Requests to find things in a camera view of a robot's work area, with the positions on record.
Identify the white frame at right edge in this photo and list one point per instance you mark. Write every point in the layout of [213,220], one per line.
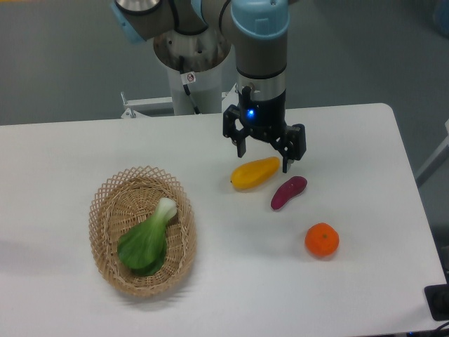
[433,162]

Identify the black device at table edge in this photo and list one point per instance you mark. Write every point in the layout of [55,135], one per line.
[437,300]

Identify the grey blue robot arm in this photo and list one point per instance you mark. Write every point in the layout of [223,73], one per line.
[256,30]

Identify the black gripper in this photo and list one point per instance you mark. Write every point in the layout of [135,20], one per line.
[264,120]

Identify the woven wicker basket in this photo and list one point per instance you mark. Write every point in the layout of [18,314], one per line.
[127,199]

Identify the orange tangerine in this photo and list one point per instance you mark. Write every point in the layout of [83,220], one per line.
[322,240]

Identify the yellow mango fruit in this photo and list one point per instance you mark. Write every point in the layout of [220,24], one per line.
[254,173]

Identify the purple sweet potato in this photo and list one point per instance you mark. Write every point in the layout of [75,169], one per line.
[288,190]

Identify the green bok choy vegetable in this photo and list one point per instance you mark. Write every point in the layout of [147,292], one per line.
[143,248]

